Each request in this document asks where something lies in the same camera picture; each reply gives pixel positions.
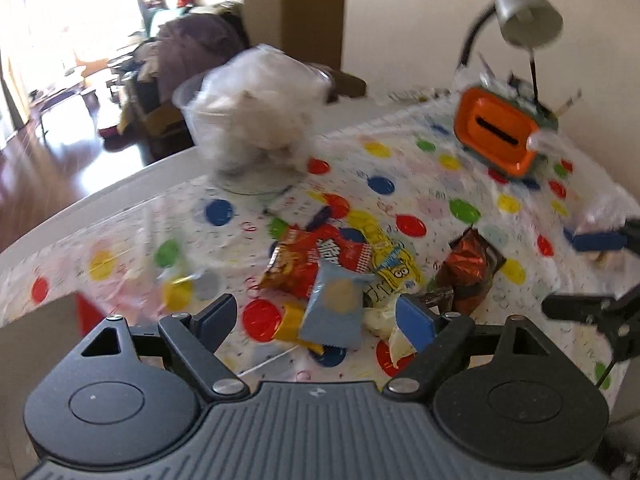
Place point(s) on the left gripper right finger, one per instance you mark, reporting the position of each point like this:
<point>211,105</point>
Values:
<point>440,341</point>

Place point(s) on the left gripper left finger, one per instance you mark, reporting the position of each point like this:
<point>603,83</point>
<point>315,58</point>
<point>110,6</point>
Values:
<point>192,341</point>

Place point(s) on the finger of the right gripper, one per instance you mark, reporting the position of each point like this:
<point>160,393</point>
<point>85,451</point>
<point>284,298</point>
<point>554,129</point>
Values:
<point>625,237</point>
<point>615,318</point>

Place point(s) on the light blue cookie packet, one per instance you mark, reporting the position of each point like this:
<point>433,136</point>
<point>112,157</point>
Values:
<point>334,312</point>

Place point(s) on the yellow minion snack pack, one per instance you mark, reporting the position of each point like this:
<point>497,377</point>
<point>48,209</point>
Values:
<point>391,260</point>

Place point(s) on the red snack bag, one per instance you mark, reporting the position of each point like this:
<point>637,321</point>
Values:
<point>295,260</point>

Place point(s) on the brown orange snack wrapper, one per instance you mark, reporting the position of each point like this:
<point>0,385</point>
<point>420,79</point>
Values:
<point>465,277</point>

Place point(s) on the colourful balloon tablecloth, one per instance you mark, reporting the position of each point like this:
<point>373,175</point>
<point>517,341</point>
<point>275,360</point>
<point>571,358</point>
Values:
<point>170,240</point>

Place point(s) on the white navy small packet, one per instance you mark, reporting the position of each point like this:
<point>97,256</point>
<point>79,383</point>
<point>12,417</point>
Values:
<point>306,209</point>

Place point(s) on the orange green tissue box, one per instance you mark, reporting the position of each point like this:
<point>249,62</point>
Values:
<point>497,129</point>

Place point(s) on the clothes covered chair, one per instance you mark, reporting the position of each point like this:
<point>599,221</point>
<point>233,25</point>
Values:
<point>185,43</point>

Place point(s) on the clear plastic container with bags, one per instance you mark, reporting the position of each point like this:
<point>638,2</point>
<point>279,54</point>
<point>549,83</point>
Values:
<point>252,119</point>

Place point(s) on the silver desk lamp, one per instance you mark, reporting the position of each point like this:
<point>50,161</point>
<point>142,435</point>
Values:
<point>525,24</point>

